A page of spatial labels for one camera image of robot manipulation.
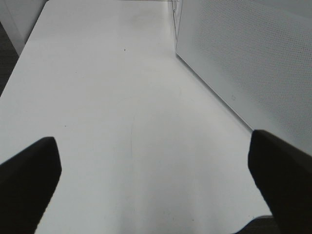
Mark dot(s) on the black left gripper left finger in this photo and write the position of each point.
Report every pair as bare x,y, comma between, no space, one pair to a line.
27,183

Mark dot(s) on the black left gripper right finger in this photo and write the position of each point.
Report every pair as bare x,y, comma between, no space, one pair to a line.
283,175

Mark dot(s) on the white microwave door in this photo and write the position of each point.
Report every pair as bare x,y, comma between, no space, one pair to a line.
256,55

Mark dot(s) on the white microwave oven body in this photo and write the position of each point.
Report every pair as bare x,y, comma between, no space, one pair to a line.
176,11

